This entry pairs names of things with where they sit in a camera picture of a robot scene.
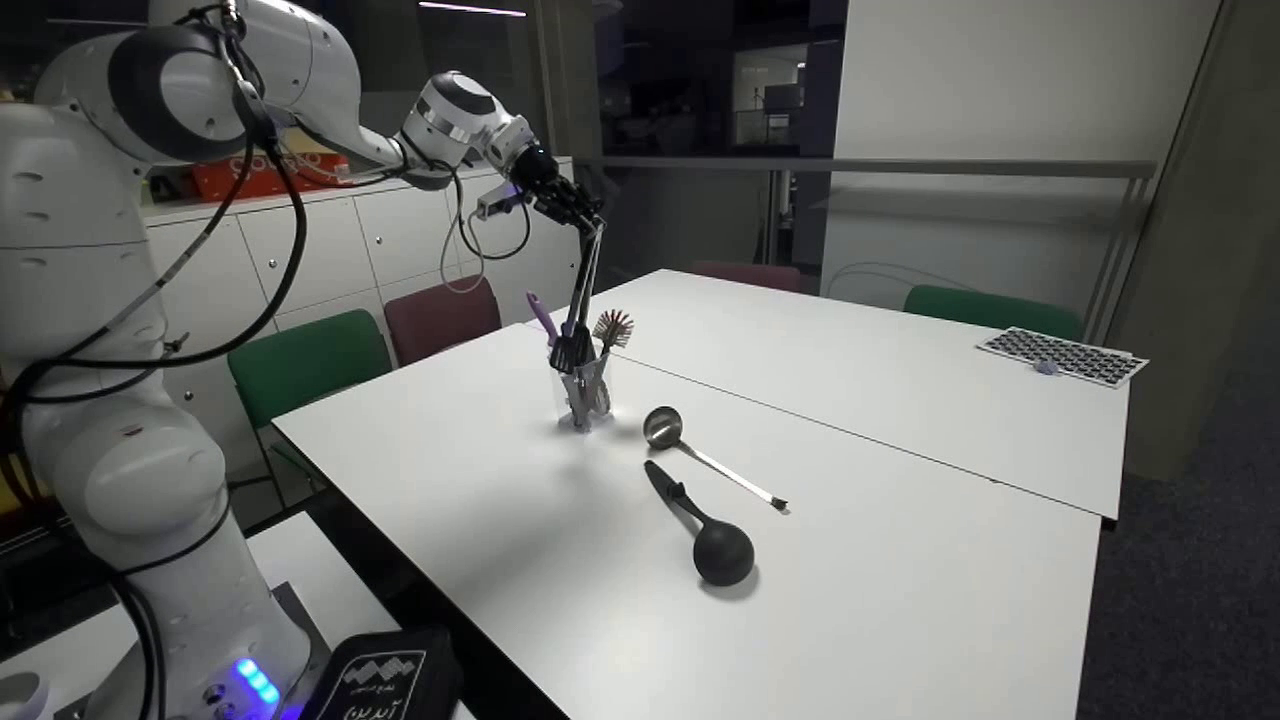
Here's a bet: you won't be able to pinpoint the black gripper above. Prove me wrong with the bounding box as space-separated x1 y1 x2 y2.
502 130 613 234

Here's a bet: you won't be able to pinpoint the clear cutlery holder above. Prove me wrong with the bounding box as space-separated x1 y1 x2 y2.
549 348 622 434

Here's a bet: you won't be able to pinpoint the purple utensil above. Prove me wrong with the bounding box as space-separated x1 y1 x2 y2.
521 288 564 360

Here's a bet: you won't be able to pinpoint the reddish brown brush utensil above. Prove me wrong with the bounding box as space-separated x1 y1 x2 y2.
592 303 640 362

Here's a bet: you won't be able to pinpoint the red chair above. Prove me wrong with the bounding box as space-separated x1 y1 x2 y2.
683 254 812 295
382 276 504 369

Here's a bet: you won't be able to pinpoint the small metal strainer spoon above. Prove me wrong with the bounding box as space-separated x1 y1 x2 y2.
640 404 792 517

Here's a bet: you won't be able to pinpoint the grey metal railing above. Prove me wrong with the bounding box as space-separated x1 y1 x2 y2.
578 151 1162 338

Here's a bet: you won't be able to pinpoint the green chair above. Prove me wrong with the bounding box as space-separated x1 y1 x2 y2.
227 306 402 433
901 278 1088 344

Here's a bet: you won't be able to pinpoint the orange items on cabinet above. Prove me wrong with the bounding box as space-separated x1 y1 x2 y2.
181 143 355 205

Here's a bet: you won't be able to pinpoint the black ladle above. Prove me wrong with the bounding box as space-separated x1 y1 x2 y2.
640 456 762 593

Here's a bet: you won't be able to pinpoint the black control box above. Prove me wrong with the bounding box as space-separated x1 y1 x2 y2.
300 626 465 720

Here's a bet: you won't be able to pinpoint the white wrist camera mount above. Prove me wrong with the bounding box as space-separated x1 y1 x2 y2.
470 180 532 218

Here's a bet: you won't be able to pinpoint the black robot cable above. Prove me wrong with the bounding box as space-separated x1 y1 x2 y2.
0 0 316 415

